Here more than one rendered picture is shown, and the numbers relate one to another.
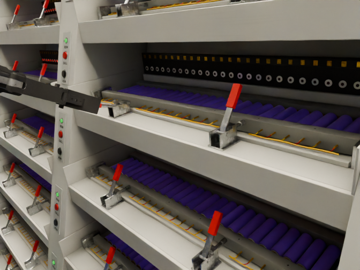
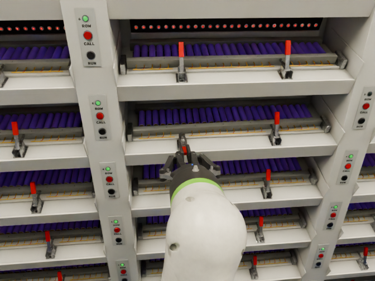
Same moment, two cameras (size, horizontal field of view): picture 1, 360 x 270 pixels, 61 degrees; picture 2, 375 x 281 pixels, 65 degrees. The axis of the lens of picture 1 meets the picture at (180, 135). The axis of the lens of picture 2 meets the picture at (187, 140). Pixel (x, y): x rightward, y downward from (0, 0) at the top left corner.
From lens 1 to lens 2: 0.76 m
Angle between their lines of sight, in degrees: 51
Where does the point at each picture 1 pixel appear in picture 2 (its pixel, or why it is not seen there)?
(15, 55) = not seen: outside the picture
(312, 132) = (304, 122)
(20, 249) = not seen: outside the picture
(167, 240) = (239, 195)
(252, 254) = (278, 177)
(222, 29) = (278, 91)
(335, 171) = (322, 136)
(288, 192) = (313, 151)
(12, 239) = not seen: outside the picture
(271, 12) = (308, 85)
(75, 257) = (143, 247)
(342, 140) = (316, 122)
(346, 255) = (335, 162)
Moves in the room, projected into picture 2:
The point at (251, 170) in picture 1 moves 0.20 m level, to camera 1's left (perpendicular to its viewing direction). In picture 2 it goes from (298, 149) to (266, 180)
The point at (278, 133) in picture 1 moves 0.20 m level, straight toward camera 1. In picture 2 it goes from (288, 125) to (352, 154)
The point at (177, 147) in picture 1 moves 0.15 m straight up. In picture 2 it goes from (252, 151) to (258, 101)
